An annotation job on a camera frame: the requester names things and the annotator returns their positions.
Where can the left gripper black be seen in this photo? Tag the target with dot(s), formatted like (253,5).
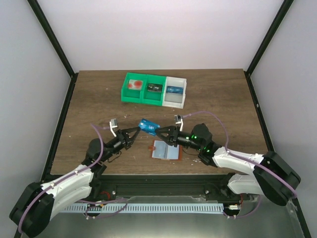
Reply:
(124,133)

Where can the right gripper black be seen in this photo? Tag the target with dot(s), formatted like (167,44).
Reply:
(173,133)

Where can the blue credit card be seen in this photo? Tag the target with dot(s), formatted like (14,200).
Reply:
(148,127)
(175,90)

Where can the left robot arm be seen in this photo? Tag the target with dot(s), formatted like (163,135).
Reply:
(41,202)

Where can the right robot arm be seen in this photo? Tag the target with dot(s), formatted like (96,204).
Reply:
(262,174)

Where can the black card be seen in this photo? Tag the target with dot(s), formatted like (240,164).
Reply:
(154,87)

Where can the red white card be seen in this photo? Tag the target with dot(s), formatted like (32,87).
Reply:
(135,84)

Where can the white bin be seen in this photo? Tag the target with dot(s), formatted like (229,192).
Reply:
(174,100)

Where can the green double bin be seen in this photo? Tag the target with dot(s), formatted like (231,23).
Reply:
(143,96)

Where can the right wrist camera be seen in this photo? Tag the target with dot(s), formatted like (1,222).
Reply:
(179,121)

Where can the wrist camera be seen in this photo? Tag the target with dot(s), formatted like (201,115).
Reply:
(179,121)
(113,125)

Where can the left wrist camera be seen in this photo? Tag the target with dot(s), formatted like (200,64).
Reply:
(113,125)

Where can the black aluminium frame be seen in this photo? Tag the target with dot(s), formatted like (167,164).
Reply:
(134,185)

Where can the light blue slotted cable duct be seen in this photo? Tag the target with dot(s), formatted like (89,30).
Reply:
(196,208)

